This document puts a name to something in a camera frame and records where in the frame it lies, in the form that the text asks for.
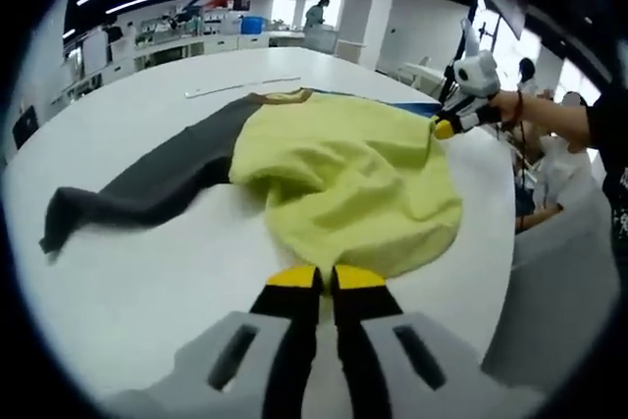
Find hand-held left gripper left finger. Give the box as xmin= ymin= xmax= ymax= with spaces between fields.
xmin=105 ymin=264 xmax=325 ymax=419

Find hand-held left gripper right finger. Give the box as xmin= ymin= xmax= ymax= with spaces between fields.
xmin=329 ymin=264 xmax=546 ymax=419

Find white template tape strip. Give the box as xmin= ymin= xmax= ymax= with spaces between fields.
xmin=184 ymin=76 xmax=302 ymax=99

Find person's right hand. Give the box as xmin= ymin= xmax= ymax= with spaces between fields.
xmin=484 ymin=87 xmax=520 ymax=126

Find black stand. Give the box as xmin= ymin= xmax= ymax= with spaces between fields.
xmin=476 ymin=20 xmax=497 ymax=50

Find white square pillar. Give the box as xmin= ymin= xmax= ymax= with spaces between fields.
xmin=338 ymin=0 xmax=396 ymax=67
xmin=7 ymin=0 xmax=75 ymax=145

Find person in black shirt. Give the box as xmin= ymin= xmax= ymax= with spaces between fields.
xmin=588 ymin=84 xmax=628 ymax=263

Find grey office chair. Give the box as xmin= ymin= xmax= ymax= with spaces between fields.
xmin=483 ymin=192 xmax=622 ymax=391

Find blue barrel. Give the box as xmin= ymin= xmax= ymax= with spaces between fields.
xmin=239 ymin=15 xmax=266 ymax=36

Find white counter cabinets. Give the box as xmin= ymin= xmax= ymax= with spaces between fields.
xmin=63 ymin=28 xmax=272 ymax=81

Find black chair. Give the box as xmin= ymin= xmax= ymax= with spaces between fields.
xmin=12 ymin=104 xmax=39 ymax=150

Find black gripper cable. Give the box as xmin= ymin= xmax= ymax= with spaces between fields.
xmin=514 ymin=119 xmax=534 ymax=234

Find red blue wall sign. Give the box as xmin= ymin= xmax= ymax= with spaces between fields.
xmin=183 ymin=0 xmax=236 ymax=13

